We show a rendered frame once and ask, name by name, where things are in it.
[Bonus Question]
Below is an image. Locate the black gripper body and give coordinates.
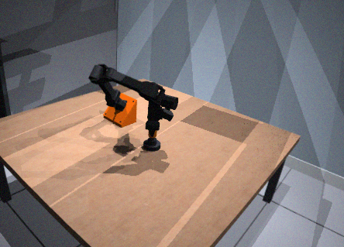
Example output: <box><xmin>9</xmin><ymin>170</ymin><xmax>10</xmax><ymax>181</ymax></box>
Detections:
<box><xmin>145</xmin><ymin>104</ymin><xmax>161</xmax><ymax>131</ymax></box>

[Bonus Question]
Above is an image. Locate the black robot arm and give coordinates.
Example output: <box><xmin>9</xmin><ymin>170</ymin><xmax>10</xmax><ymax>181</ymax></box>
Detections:
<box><xmin>89</xmin><ymin>64</ymin><xmax>178</xmax><ymax>122</ymax></box>

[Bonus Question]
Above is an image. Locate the dark grey round pedestal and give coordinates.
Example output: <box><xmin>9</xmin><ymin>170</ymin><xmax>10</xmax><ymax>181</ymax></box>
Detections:
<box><xmin>143</xmin><ymin>138</ymin><xmax>160</xmax><ymax>152</ymax></box>

